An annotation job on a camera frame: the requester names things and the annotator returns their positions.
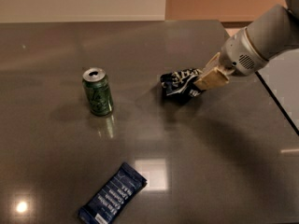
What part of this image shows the adjacent grey table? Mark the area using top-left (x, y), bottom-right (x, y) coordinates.
top-left (257, 49), bottom-right (299, 133)

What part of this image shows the blue rxbar blueberry bar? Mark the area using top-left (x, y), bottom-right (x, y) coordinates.
top-left (78, 162), bottom-right (147, 224)

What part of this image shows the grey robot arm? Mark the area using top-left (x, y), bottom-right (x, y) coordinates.
top-left (194, 0), bottom-right (299, 91)

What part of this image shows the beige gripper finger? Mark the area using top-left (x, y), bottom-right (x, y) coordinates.
top-left (193, 67), bottom-right (229, 91)
top-left (203, 52), bottom-right (220, 73)

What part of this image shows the blue chip bag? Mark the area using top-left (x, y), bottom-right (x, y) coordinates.
top-left (160, 68), bottom-right (204, 104)

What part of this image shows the green soda can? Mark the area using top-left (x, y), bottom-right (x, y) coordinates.
top-left (82, 67), bottom-right (113, 116)

